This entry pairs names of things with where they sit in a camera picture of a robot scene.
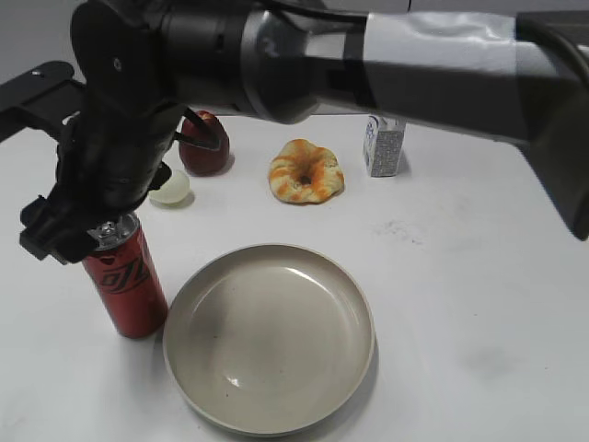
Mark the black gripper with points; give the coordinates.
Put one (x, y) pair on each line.
(107, 159)

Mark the red cola can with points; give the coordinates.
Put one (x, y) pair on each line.
(123, 272)

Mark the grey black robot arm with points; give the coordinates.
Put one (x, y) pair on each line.
(520, 79)

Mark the beige round plate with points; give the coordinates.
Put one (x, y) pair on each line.
(269, 340)

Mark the white egg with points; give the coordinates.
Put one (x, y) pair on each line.
(173, 191)

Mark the red apple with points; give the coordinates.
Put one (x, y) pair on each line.
(203, 144)

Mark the small white milk carton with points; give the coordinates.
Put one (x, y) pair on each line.
(383, 141)

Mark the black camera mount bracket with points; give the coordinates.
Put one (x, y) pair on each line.
(41, 99)

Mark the ring-shaped croissant bread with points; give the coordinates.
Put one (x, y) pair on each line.
(305, 173)

